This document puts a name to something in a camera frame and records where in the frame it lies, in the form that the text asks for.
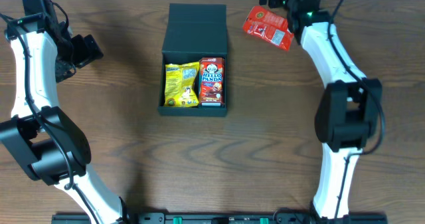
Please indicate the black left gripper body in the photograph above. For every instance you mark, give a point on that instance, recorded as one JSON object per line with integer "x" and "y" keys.
{"x": 82, "y": 56}

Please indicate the dark green box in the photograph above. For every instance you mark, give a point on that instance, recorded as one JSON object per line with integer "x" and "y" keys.
{"x": 194, "y": 31}

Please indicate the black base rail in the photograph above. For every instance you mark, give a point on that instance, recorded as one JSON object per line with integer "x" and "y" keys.
{"x": 280, "y": 218}

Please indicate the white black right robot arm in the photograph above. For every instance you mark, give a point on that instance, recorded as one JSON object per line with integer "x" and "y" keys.
{"x": 349, "y": 121}

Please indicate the red Hello Panda box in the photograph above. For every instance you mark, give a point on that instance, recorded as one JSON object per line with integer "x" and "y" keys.
{"x": 211, "y": 80}

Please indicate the yellow snack packet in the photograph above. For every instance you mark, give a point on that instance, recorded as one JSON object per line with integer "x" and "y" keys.
{"x": 180, "y": 83}

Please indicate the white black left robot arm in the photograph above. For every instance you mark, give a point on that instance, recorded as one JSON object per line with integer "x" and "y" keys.
{"x": 43, "y": 140}

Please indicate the red snack packet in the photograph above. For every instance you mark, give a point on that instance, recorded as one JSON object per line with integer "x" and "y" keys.
{"x": 269, "y": 27}

